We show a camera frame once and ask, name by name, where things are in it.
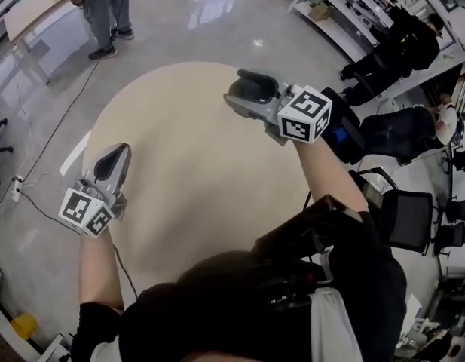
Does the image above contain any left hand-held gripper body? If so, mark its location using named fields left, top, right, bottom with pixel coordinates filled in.
left=58, top=179, right=127, bottom=239

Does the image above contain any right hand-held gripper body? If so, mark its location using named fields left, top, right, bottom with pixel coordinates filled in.
left=264, top=84, right=333, bottom=146

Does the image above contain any black oblong case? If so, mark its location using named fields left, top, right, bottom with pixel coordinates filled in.
left=228, top=78, right=280, bottom=105

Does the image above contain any person's left forearm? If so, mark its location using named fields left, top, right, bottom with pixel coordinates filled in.
left=78, top=226, right=126, bottom=312

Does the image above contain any person's right forearm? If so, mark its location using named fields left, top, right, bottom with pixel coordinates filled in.
left=293, top=137, right=371, bottom=222

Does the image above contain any white floor tape strip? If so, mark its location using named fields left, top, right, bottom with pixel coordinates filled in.
left=60, top=130, right=92, bottom=176

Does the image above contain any white power strip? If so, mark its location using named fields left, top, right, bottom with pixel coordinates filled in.
left=11, top=174, right=24, bottom=203

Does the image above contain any white shelving unit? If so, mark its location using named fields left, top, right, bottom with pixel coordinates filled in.
left=287, top=0, right=465, bottom=66

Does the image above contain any cardboard box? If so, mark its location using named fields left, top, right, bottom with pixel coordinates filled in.
left=309, top=2, right=333, bottom=20

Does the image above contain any black high-back office chair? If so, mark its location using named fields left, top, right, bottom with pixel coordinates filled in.
left=320, top=87, right=445, bottom=167

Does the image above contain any grey box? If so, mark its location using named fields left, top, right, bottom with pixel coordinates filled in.
left=362, top=181, right=386, bottom=208

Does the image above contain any yellow bin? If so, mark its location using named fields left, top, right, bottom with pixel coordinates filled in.
left=10, top=313, right=38, bottom=342

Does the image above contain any person's black and white clothing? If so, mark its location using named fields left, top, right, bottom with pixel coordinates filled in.
left=69, top=209, right=408, bottom=362

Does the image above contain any rectangular wooden white-legged table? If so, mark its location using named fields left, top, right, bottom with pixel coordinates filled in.
left=2, top=0, right=81, bottom=86

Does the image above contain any black power cable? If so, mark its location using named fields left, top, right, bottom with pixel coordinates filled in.
left=17, top=189, right=84, bottom=237

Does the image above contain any white floor cable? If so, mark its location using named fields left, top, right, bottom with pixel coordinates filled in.
left=0, top=170, right=64, bottom=222

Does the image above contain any black floor cable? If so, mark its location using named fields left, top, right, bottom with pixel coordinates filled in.
left=19, top=57, right=102, bottom=180

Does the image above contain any round beige pedestal table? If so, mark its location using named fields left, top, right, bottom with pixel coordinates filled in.
left=82, top=61, right=324, bottom=290

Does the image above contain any black chest strap device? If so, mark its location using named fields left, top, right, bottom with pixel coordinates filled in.
left=252, top=193, right=373, bottom=311

